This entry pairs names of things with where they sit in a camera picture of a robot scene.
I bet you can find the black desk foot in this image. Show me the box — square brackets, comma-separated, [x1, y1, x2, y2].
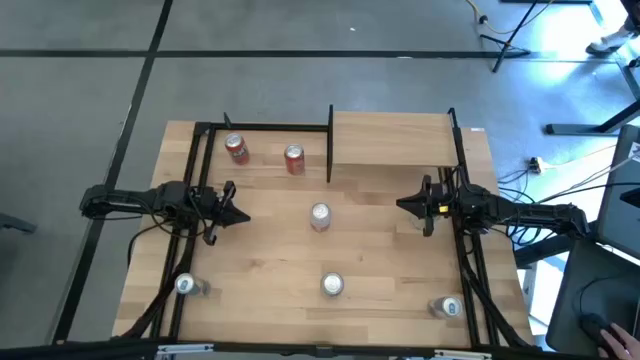
[544, 99, 640, 136]
[615, 53, 640, 101]

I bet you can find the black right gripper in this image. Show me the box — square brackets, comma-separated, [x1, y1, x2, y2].
[396, 174, 464, 237]

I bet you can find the black power cable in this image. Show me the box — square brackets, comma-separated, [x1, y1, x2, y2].
[537, 180, 640, 205]

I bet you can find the grey chair foot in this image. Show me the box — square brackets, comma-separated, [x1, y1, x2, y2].
[0, 212, 39, 235]

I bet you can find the wooden shelf with black posts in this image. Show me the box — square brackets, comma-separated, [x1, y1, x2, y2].
[326, 103, 469, 184]

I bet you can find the yellow cable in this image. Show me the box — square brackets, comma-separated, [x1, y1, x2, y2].
[464, 0, 556, 37]

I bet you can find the pink white Spindrift can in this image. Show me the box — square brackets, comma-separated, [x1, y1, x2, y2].
[309, 202, 333, 234]

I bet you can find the person's shoe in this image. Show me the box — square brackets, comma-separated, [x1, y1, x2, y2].
[585, 28, 632, 55]

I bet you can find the person's hand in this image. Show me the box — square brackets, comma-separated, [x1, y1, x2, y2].
[597, 322, 640, 360]

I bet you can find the red Fanta can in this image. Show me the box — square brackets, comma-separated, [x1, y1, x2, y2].
[223, 132, 251, 166]
[283, 143, 307, 177]

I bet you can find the blue silver Red Bull can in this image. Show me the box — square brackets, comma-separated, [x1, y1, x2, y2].
[173, 272, 211, 297]
[428, 295, 464, 320]

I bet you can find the black tripod stand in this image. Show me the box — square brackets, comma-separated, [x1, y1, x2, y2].
[478, 0, 540, 74]

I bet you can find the black computer mouse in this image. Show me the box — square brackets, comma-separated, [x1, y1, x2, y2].
[579, 312, 619, 351]

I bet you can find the black aluminium table frame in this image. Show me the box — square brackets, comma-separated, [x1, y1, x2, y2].
[0, 107, 601, 360]

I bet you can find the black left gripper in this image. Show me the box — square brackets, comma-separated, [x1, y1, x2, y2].
[189, 180, 251, 246]

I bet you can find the dark grey monitor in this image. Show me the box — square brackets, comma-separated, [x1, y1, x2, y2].
[594, 124, 640, 261]

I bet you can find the grey side desk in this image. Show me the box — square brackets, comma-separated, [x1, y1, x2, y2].
[545, 237, 640, 357]

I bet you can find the silver frame bracket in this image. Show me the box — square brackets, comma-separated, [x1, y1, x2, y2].
[433, 348, 494, 360]
[155, 342, 215, 357]

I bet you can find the black cable bundle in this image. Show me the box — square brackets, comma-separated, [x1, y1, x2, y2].
[459, 239, 534, 349]
[119, 234, 201, 341]

